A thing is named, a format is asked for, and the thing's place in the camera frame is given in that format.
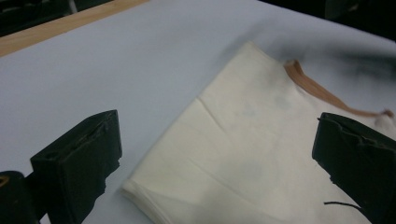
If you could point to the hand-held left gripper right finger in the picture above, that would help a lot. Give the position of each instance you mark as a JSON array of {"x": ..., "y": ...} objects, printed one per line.
[{"x": 361, "y": 161}]

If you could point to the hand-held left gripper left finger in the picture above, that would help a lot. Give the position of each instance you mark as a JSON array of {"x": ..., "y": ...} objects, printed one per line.
[{"x": 81, "y": 161}]

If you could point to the white baby bodysuit brown trim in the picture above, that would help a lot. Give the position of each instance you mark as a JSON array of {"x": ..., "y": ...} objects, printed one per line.
[{"x": 249, "y": 140}]

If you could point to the light blue table mat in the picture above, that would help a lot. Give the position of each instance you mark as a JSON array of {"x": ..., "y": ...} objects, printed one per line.
[{"x": 124, "y": 62}]

